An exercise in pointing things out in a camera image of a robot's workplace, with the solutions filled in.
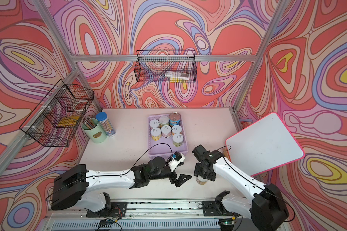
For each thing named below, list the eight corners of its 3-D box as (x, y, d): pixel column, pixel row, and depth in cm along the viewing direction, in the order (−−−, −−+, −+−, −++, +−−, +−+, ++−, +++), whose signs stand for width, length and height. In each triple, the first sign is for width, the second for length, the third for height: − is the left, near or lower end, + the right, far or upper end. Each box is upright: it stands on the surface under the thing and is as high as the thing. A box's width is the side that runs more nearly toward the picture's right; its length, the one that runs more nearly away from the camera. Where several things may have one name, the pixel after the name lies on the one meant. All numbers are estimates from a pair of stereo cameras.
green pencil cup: (92, 144, 103) (78, 128, 88) (97, 133, 109) (85, 116, 95) (105, 144, 103) (94, 128, 88) (109, 133, 109) (100, 116, 95)
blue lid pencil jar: (104, 137, 104) (93, 120, 90) (107, 129, 109) (97, 111, 94) (114, 137, 104) (105, 120, 90) (117, 129, 109) (108, 111, 94)
